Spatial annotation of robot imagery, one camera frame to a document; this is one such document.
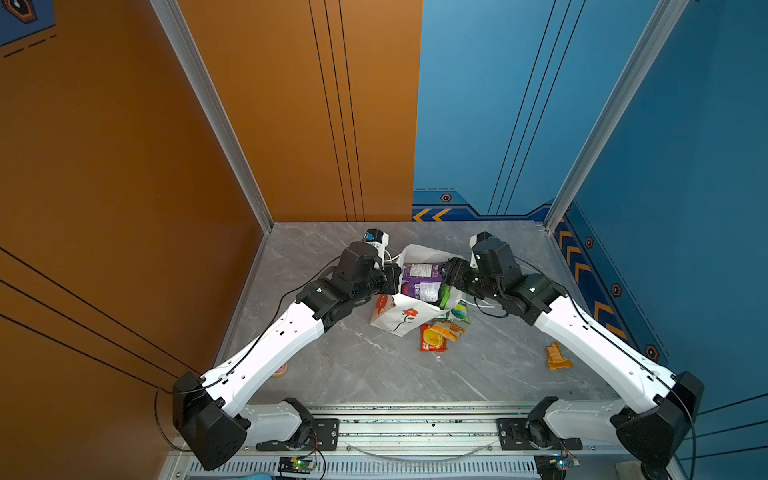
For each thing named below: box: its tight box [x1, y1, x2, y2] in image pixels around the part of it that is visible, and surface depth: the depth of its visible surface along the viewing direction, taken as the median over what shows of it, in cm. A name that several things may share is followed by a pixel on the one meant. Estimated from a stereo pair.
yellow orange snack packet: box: [429, 320, 466, 342], surface depth 91 cm
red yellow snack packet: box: [419, 324, 457, 353], surface depth 90 cm
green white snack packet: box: [439, 283, 470, 325], surface depth 79 cm
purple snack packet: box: [401, 262, 443, 303], surface depth 81 cm
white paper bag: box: [370, 244, 464, 337], surface depth 76 cm
